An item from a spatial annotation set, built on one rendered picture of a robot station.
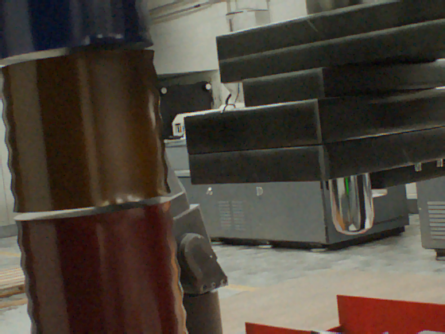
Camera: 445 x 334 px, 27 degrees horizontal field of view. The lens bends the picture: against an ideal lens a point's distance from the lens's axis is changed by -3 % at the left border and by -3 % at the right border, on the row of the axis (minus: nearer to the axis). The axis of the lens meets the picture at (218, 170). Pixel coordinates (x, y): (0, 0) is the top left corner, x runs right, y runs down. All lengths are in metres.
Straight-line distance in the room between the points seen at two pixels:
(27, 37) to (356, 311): 0.70
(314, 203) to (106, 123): 7.28
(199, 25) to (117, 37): 11.85
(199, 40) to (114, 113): 11.87
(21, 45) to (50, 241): 0.04
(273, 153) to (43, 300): 0.24
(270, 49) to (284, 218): 7.32
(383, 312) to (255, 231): 7.29
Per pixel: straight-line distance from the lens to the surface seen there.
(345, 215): 0.43
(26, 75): 0.21
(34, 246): 0.21
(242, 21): 9.01
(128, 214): 0.21
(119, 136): 0.21
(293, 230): 7.73
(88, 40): 0.20
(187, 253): 0.86
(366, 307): 0.87
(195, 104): 9.77
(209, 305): 0.90
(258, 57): 0.49
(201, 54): 12.06
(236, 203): 8.31
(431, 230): 6.59
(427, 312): 0.83
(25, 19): 0.21
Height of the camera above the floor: 1.14
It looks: 3 degrees down
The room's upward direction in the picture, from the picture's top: 7 degrees counter-clockwise
